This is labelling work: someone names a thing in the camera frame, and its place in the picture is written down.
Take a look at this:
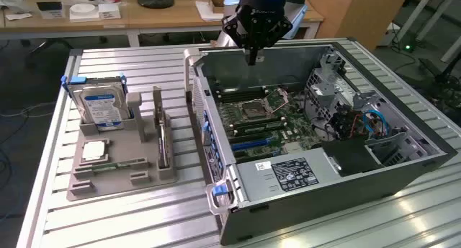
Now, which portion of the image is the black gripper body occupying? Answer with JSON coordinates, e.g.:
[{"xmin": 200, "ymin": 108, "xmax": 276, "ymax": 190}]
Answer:
[{"xmin": 236, "ymin": 0, "xmax": 289, "ymax": 44}]

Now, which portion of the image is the RAM memory stick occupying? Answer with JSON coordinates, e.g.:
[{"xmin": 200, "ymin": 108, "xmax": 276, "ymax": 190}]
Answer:
[{"xmin": 150, "ymin": 85, "xmax": 173, "ymax": 171}]

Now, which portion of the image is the stack of papers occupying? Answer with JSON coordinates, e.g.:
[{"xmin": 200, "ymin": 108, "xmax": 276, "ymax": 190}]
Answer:
[{"xmin": 196, "ymin": 1, "xmax": 226, "ymax": 22}]

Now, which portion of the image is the wooden desk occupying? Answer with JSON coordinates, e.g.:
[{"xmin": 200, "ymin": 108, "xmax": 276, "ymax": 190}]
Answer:
[{"xmin": 0, "ymin": 0, "xmax": 325, "ymax": 48}]

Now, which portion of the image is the wooden cabinet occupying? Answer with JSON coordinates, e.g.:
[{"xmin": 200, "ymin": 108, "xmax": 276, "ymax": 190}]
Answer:
[{"xmin": 313, "ymin": 0, "xmax": 414, "ymax": 53}]

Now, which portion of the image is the black RAM slot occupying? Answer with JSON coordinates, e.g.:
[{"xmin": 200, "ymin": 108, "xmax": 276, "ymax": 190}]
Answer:
[
  {"xmin": 214, "ymin": 85, "xmax": 268, "ymax": 94},
  {"xmin": 216, "ymin": 89, "xmax": 269, "ymax": 97},
  {"xmin": 217, "ymin": 92, "xmax": 269, "ymax": 100},
  {"xmin": 229, "ymin": 117, "xmax": 281, "ymax": 124},
  {"xmin": 218, "ymin": 96, "xmax": 270, "ymax": 104}
]

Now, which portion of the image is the metal socket cover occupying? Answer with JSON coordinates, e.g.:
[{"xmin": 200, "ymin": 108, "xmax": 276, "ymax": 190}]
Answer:
[{"xmin": 264, "ymin": 87, "xmax": 293, "ymax": 114}]

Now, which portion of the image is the metal drive cage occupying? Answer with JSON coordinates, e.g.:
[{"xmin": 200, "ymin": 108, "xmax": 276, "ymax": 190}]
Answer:
[{"xmin": 305, "ymin": 52, "xmax": 361, "ymax": 124}]

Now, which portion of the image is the CPU socket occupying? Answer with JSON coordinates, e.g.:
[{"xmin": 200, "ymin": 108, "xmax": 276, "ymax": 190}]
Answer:
[{"xmin": 240, "ymin": 98, "xmax": 270, "ymax": 122}]

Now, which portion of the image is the white labelled box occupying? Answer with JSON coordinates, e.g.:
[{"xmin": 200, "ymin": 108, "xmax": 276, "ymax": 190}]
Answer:
[{"xmin": 97, "ymin": 3, "xmax": 122, "ymax": 20}]

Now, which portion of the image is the blue slot retention clip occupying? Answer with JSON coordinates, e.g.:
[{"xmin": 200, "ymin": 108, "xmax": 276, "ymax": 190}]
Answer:
[{"xmin": 200, "ymin": 110, "xmax": 212, "ymax": 133}]

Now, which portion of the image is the green motherboard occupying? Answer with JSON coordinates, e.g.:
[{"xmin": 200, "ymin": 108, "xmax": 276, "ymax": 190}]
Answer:
[{"xmin": 210, "ymin": 79, "xmax": 317, "ymax": 165}]

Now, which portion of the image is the installed RAM stick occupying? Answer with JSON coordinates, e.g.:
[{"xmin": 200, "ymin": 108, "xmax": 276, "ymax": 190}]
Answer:
[{"xmin": 234, "ymin": 120, "xmax": 285, "ymax": 134}]

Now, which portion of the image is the black expansion slot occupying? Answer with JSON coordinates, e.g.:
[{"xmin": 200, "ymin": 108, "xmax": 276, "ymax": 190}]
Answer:
[{"xmin": 233, "ymin": 133, "xmax": 269, "ymax": 142}]

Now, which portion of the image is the white box with round roll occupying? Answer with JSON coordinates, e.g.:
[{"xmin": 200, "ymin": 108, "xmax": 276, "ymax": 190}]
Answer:
[{"xmin": 68, "ymin": 3, "xmax": 101, "ymax": 23}]

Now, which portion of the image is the blue expansion slot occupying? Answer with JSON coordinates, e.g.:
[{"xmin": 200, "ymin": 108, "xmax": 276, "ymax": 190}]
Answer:
[{"xmin": 229, "ymin": 139, "xmax": 272, "ymax": 152}]

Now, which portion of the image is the black floor stand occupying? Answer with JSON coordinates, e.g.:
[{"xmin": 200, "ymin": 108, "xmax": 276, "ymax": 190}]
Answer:
[{"xmin": 417, "ymin": 56, "xmax": 461, "ymax": 103}]

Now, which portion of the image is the hard disk with blue label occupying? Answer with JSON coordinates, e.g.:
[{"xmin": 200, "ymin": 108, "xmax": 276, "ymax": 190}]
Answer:
[{"xmin": 68, "ymin": 79, "xmax": 129, "ymax": 132}]

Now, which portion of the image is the blue plastic disk carrier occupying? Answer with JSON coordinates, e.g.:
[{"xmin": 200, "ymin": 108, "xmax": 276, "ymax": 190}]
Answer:
[{"xmin": 60, "ymin": 72, "xmax": 130, "ymax": 119}]

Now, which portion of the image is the black plastic shroud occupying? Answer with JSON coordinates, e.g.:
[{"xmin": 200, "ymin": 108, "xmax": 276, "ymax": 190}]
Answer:
[{"xmin": 321, "ymin": 138, "xmax": 385, "ymax": 178}]

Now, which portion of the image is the white box with dark lid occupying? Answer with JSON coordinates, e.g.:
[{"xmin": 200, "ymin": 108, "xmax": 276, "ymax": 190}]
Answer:
[{"xmin": 35, "ymin": 1, "xmax": 66, "ymax": 19}]

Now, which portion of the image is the black chair base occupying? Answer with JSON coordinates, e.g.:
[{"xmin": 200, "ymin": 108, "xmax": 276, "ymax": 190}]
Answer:
[{"xmin": 20, "ymin": 36, "xmax": 109, "ymax": 69}]

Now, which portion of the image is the metal disk bay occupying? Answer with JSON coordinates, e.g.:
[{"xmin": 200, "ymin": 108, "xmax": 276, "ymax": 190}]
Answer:
[{"xmin": 362, "ymin": 130, "xmax": 438, "ymax": 169}]

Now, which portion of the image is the grey power supply unit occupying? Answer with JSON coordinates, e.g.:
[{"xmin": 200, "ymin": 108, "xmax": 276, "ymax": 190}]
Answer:
[{"xmin": 229, "ymin": 147, "xmax": 341, "ymax": 205}]

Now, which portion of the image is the silver CPU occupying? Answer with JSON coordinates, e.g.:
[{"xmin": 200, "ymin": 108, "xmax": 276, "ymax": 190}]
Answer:
[{"xmin": 81, "ymin": 142, "xmax": 109, "ymax": 161}]

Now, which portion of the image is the white paper tag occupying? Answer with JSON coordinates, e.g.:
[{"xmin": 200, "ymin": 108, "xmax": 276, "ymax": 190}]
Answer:
[{"xmin": 4, "ymin": 12, "xmax": 33, "ymax": 21}]

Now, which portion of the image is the green RAM stick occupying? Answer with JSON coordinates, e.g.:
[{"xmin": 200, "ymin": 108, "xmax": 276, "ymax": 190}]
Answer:
[{"xmin": 77, "ymin": 161, "xmax": 148, "ymax": 173}]

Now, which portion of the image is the grey parts rack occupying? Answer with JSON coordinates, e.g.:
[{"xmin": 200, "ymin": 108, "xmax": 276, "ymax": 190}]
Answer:
[{"xmin": 66, "ymin": 92, "xmax": 180, "ymax": 202}]

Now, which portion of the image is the black open PC case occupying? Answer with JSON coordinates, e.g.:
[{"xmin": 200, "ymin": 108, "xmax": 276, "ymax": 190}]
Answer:
[{"xmin": 182, "ymin": 41, "xmax": 458, "ymax": 246}]

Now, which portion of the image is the white table frame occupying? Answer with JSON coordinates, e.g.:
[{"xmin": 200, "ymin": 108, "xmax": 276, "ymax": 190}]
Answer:
[{"xmin": 392, "ymin": 0, "xmax": 461, "ymax": 62}]

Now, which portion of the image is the black wire bundle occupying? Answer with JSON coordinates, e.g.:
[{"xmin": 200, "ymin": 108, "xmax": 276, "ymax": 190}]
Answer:
[{"xmin": 309, "ymin": 117, "xmax": 341, "ymax": 140}]

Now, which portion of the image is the red wire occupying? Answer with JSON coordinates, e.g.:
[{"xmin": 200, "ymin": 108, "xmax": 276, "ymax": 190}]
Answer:
[{"xmin": 352, "ymin": 114, "xmax": 361, "ymax": 139}]

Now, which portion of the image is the blue wire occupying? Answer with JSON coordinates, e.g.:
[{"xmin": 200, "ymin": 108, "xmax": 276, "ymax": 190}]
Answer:
[{"xmin": 361, "ymin": 110, "xmax": 392, "ymax": 138}]

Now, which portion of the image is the white floor cable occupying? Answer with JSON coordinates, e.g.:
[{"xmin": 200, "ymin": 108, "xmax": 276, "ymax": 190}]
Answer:
[{"xmin": 0, "ymin": 102, "xmax": 56, "ymax": 119}]

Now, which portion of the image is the grey case latch handle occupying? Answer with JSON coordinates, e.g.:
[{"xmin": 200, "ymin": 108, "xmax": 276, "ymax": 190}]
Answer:
[{"xmin": 204, "ymin": 179, "xmax": 237, "ymax": 216}]

